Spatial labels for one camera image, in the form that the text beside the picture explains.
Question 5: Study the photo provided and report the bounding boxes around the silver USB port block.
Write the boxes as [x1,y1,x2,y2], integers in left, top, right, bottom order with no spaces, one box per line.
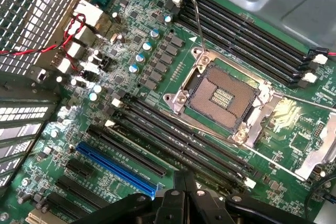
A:
[51,56,71,74]
[62,41,82,59]

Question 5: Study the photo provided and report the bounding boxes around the blue expansion slot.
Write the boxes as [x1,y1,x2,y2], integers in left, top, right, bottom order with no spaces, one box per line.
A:
[75,141,161,200]

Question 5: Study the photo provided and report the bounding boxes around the white expansion slot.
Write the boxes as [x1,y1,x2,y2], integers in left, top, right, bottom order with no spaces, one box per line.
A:
[25,210,57,224]

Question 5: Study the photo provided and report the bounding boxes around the silver network port block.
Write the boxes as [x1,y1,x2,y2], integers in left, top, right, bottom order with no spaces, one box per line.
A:
[65,26,95,46]
[73,0,104,25]

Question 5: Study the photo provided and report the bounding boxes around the red black twisted wire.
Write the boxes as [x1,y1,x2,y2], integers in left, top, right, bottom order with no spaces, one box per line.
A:
[0,14,89,74]

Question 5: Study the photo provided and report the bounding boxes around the RAM slot white latches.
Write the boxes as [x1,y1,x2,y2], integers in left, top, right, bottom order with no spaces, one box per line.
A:
[111,98,257,189]
[172,0,318,83]
[181,0,329,65]
[104,119,184,174]

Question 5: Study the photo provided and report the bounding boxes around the CPU socket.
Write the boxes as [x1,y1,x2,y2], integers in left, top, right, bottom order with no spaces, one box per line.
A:
[162,47,275,147]

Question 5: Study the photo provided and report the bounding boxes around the black wire plug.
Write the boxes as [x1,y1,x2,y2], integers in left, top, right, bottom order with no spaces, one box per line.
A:
[309,47,330,57]

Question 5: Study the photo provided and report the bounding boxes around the thin black wire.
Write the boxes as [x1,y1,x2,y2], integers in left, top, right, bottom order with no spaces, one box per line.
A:
[304,173,336,217]

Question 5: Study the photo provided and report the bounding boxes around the short black expansion slot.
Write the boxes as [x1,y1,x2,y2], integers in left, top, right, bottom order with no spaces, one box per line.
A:
[65,157,95,179]

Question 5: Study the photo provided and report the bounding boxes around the metal socket cover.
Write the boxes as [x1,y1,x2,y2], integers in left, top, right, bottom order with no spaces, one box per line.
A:
[243,81,336,183]

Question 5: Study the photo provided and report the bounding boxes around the RAM slot black latches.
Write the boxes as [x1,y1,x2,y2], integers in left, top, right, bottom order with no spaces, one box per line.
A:
[167,3,309,90]
[181,0,320,71]
[118,89,256,173]
[103,107,245,192]

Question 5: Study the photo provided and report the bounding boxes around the long black expansion slot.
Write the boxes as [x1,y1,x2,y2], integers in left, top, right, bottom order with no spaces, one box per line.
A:
[86,125,168,179]
[54,175,111,209]
[44,191,91,221]

